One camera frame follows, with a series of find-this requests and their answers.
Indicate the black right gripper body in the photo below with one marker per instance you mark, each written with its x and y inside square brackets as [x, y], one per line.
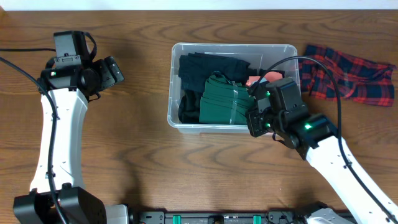
[262, 123]

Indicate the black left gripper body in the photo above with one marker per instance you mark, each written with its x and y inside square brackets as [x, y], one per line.
[99, 75]

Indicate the pink garment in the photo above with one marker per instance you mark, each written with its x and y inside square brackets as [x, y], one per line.
[269, 77]

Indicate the dark green garment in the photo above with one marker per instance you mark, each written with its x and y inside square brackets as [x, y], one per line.
[224, 101]

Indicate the black garment with stripe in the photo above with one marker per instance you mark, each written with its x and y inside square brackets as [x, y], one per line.
[195, 69]

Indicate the red plaid shirt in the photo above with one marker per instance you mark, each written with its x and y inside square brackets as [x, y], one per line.
[358, 79]

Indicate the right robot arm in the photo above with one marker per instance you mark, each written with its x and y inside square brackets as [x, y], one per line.
[316, 140]

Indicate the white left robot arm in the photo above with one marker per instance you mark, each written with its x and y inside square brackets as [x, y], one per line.
[58, 178]

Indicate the clear plastic storage bin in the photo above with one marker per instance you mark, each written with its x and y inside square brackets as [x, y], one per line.
[260, 56]

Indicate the black mounting rail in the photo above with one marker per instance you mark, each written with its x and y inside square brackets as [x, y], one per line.
[163, 217]

